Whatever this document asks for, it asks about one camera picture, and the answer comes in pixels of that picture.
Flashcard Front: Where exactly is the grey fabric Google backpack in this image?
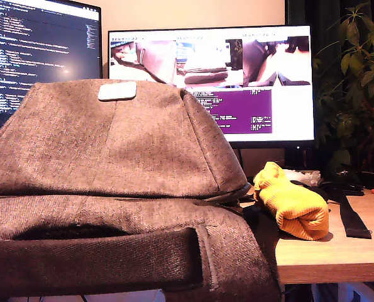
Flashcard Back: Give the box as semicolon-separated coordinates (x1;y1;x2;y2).
0;79;372;302

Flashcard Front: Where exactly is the yellow pair of socks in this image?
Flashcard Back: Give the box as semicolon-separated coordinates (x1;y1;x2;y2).
252;161;331;242

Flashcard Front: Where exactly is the black monitor showing camera views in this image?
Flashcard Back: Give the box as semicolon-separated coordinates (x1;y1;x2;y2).
107;25;316;149

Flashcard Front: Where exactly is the white game controller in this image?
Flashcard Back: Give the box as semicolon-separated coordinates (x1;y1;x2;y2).
280;169;322;186

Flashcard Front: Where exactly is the brown box under monitor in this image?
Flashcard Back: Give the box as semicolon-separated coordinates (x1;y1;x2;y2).
239;147;285;177

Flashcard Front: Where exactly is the green leafy houseplant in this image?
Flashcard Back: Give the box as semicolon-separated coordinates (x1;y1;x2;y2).
312;1;374;177

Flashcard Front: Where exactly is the black monitor showing code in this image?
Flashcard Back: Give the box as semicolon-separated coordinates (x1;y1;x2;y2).
0;0;103;137

